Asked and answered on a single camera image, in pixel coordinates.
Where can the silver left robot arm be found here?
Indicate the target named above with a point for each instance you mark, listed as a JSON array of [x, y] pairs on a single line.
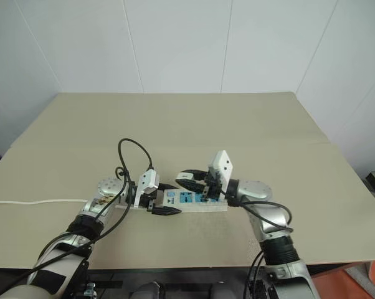
[[109, 187]]

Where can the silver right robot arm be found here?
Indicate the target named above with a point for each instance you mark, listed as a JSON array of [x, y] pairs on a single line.
[[256, 188]]

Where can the dark rounded shape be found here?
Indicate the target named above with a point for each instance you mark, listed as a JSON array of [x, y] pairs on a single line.
[[146, 290]]

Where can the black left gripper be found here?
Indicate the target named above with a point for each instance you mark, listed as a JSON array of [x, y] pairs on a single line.
[[150, 200]]

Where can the white power strip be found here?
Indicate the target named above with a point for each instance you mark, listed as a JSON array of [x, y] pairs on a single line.
[[187, 199]]

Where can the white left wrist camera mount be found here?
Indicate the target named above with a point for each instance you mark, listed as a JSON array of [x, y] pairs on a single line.
[[147, 178]]

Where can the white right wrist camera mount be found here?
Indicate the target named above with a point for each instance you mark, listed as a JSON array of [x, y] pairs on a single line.
[[222, 165]]

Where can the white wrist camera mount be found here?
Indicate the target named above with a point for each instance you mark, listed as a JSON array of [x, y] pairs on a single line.
[[147, 178], [222, 165]]

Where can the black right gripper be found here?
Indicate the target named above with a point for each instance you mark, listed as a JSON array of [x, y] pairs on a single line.
[[211, 187]]

